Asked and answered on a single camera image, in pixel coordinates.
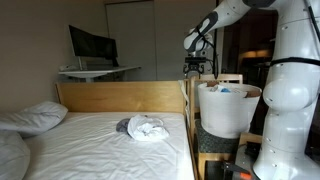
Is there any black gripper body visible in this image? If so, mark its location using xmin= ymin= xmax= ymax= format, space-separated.
xmin=183 ymin=56 xmax=207 ymax=76

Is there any white shirt with blue lining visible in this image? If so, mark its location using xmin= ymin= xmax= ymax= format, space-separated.
xmin=220 ymin=87 xmax=245 ymax=94

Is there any white rainbow print shirt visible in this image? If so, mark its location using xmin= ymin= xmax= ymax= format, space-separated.
xmin=209 ymin=85 xmax=229 ymax=92

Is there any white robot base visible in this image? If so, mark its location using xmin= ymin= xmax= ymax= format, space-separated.
xmin=253 ymin=109 xmax=320 ymax=180

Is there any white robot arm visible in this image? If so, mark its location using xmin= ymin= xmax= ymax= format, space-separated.
xmin=184 ymin=0 xmax=320 ymax=112

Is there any wooden bed footboard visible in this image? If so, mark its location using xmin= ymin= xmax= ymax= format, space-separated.
xmin=56 ymin=81 xmax=186 ymax=114

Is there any white bed sheet mattress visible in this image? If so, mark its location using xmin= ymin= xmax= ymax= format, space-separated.
xmin=24 ymin=112 xmax=194 ymax=180

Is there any wooden chair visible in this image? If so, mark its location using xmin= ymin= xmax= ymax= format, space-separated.
xmin=188 ymin=74 xmax=262 ymax=180

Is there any grey sock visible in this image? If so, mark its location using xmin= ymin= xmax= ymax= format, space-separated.
xmin=116 ymin=118 xmax=130 ymax=132

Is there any white desk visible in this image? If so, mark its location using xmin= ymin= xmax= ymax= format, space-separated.
xmin=59 ymin=66 xmax=139 ymax=82

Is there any black computer monitor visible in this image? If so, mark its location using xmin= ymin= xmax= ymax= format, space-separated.
xmin=69 ymin=26 xmax=119 ymax=67

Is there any white pillow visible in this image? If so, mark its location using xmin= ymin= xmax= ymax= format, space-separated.
xmin=0 ymin=101 xmax=68 ymax=137

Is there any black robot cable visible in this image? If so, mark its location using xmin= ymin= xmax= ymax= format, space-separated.
xmin=196 ymin=29 xmax=221 ymax=81

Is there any white rope laundry hamper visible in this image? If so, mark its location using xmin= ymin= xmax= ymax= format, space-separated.
xmin=198 ymin=83 xmax=262 ymax=139

